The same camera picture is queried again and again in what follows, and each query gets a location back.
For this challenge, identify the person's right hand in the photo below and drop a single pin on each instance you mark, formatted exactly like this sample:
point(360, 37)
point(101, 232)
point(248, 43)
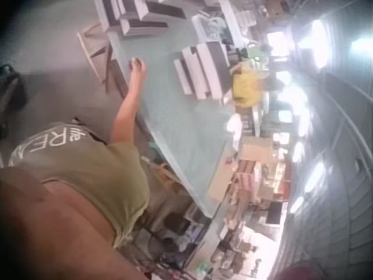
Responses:
point(138, 71)

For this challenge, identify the person's right fingers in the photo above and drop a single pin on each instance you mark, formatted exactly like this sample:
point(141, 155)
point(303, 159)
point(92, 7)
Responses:
point(137, 62)

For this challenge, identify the stack of white dark boxes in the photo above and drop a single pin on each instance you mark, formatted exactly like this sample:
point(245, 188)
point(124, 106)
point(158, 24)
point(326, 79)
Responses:
point(140, 17)
point(204, 70)

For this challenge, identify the green table mat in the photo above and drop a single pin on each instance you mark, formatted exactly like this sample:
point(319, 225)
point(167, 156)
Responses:
point(175, 122)

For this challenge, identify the clear plastic bin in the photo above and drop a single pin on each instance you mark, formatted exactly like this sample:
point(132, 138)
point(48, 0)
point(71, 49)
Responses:
point(209, 27)

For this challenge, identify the yellow bag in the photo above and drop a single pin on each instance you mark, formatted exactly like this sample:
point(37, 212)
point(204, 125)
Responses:
point(247, 84)

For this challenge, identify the black bag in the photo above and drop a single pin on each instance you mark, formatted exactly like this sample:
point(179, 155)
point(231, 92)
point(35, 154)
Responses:
point(13, 87)

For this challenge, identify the heap of cardboard boxes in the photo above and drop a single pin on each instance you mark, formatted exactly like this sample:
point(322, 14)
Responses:
point(247, 172)

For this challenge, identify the cluttered low shelf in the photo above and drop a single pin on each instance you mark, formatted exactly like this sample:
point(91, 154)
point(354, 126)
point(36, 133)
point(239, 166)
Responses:
point(180, 233)

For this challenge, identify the wooden trestle frame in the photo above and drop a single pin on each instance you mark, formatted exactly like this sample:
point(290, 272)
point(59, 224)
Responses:
point(93, 49)

